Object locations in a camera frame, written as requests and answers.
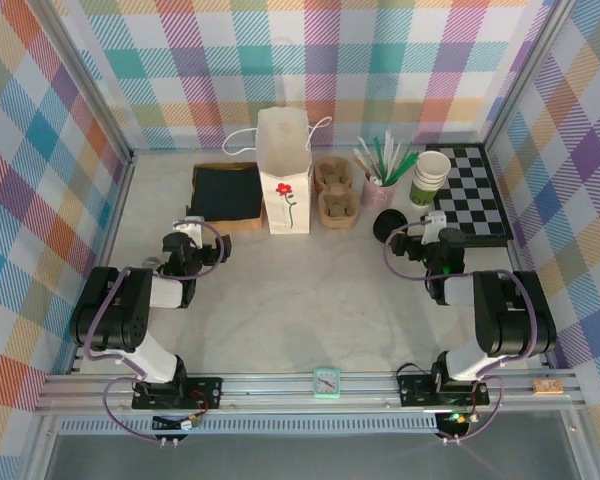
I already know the aluminium corner post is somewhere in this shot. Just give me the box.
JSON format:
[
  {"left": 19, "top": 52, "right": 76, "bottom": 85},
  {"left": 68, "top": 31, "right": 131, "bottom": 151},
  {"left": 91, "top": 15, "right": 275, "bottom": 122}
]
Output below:
[
  {"left": 481, "top": 0, "right": 579, "bottom": 151},
  {"left": 42, "top": 0, "right": 136, "bottom": 164}
]

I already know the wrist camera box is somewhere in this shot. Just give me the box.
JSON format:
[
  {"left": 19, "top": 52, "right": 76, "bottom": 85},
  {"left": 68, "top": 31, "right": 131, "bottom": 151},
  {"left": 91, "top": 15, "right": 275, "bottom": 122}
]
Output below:
[
  {"left": 426, "top": 210, "right": 450, "bottom": 242},
  {"left": 173, "top": 215, "right": 205, "bottom": 247}
]

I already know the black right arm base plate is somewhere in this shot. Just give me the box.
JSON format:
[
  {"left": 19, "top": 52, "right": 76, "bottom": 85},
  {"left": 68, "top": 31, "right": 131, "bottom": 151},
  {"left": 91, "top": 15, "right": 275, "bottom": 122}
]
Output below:
[{"left": 396, "top": 372, "right": 492, "bottom": 409}]

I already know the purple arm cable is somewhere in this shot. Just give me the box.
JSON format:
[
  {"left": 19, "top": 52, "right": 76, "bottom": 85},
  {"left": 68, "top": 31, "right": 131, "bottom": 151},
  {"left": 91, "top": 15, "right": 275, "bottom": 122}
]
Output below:
[
  {"left": 383, "top": 222, "right": 539, "bottom": 444},
  {"left": 82, "top": 218, "right": 227, "bottom": 444}
]

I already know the black plastic cup lid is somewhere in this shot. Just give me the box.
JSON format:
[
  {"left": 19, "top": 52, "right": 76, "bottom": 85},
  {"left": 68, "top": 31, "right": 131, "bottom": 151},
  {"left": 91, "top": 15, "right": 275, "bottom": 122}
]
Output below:
[{"left": 372, "top": 209, "right": 409, "bottom": 241}]

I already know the small connector board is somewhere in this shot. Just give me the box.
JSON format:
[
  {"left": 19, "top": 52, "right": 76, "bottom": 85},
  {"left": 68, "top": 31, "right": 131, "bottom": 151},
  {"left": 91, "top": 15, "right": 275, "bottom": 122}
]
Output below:
[
  {"left": 435, "top": 410, "right": 480, "bottom": 432},
  {"left": 151, "top": 412, "right": 203, "bottom": 433}
]

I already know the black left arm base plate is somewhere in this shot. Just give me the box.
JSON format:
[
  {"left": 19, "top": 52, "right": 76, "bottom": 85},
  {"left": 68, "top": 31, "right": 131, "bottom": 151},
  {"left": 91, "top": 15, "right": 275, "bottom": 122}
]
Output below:
[{"left": 131, "top": 375, "right": 224, "bottom": 412}]

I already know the small mint green clock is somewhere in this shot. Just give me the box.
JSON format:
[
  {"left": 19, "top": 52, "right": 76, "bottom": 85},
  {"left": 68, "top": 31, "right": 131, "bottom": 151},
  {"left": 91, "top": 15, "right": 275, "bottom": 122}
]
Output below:
[{"left": 312, "top": 366, "right": 343, "bottom": 400}]

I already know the black white chessboard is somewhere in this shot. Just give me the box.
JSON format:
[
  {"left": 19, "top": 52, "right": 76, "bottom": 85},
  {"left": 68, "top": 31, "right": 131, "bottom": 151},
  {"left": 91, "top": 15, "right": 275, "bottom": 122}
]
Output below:
[{"left": 423, "top": 143, "right": 515, "bottom": 249}]

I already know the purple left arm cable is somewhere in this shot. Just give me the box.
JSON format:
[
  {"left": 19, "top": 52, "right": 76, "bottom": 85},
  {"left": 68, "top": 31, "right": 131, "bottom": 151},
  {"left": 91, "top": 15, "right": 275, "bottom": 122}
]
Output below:
[{"left": 82, "top": 218, "right": 227, "bottom": 444}]

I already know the pink straw holder cup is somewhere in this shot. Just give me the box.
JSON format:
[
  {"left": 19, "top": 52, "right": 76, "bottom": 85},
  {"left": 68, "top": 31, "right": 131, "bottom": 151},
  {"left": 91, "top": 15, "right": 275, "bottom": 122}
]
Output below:
[{"left": 362, "top": 172, "right": 398, "bottom": 208}]

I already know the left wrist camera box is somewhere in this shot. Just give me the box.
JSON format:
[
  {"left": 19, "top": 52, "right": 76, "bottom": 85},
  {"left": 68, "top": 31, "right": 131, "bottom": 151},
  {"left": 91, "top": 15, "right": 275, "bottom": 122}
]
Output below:
[{"left": 173, "top": 215, "right": 205, "bottom": 247}]

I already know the white flower paper bag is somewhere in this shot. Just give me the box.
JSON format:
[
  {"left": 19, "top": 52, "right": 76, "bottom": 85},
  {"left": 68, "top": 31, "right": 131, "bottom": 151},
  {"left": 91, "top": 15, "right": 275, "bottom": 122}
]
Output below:
[{"left": 222, "top": 106, "right": 334, "bottom": 235}]

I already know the green white paper cup stack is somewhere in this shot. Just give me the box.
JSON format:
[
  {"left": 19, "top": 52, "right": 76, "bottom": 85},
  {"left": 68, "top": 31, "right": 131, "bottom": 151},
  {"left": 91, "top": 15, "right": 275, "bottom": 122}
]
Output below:
[{"left": 408, "top": 169, "right": 449, "bottom": 209}]

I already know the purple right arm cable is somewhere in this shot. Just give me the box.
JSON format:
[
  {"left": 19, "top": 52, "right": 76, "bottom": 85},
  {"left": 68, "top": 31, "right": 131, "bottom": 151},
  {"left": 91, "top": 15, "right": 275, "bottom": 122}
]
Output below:
[{"left": 383, "top": 222, "right": 539, "bottom": 444}]

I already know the dark blue napkin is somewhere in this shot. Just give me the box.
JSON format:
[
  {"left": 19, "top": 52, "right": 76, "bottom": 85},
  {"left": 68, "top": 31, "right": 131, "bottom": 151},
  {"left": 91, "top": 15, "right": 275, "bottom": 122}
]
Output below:
[{"left": 188, "top": 167, "right": 264, "bottom": 222}]

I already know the grey slotted cable duct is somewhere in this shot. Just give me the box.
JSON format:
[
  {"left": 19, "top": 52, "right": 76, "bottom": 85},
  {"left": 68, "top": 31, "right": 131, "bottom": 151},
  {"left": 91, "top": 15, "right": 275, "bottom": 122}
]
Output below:
[{"left": 58, "top": 417, "right": 440, "bottom": 435}]

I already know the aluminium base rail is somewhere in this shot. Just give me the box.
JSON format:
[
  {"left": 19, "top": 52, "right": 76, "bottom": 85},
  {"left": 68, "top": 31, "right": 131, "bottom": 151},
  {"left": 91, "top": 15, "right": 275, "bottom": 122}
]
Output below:
[{"left": 33, "top": 370, "right": 589, "bottom": 417}]

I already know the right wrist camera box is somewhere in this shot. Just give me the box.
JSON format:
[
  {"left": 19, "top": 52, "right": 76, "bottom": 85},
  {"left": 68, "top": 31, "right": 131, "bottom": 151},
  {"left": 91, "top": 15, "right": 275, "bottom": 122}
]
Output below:
[{"left": 426, "top": 210, "right": 450, "bottom": 242}]

